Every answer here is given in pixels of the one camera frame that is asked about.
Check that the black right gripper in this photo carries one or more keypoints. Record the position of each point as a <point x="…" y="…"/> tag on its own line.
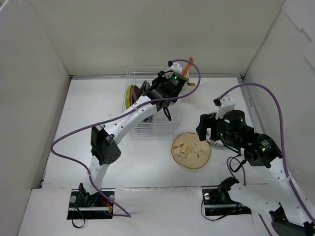
<point x="205" y="125"/>

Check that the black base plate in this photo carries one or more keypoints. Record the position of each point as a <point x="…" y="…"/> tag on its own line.
<point x="213" y="206"/>
<point x="98" y="207"/>

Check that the dark teal plate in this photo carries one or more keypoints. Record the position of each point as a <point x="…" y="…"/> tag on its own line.
<point x="150" y="118"/>

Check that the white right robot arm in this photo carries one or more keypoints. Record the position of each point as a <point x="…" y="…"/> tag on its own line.
<point x="293" y="214"/>

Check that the orange plastic fork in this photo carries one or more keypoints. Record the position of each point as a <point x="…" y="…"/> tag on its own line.
<point x="188" y="66"/>

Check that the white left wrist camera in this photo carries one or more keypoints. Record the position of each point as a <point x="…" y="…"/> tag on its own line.
<point x="174" y="66"/>

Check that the white wire dish rack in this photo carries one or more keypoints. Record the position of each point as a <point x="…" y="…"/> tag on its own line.
<point x="159" y="123"/>

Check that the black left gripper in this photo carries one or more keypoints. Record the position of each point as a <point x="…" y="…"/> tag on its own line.
<point x="160" y="77"/>

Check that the green polka dot plate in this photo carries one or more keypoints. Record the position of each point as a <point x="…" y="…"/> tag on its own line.
<point x="127" y="96"/>

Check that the beige bird plate right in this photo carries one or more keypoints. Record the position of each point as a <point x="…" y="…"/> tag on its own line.
<point x="188" y="151"/>

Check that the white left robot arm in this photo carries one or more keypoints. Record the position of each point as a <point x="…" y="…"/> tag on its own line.
<point x="105" y="138"/>

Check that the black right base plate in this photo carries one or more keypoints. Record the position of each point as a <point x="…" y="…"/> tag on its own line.
<point x="213" y="206"/>

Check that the pink polka dot plate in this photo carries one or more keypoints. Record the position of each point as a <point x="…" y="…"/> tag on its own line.
<point x="134" y="91"/>

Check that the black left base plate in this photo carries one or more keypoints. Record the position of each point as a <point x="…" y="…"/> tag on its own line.
<point x="98" y="207"/>

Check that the black white patterned plate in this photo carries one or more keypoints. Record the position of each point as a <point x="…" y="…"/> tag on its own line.
<point x="214" y="142"/>

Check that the white cutlery holder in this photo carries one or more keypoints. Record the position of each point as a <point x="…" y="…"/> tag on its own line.
<point x="187" y="77"/>

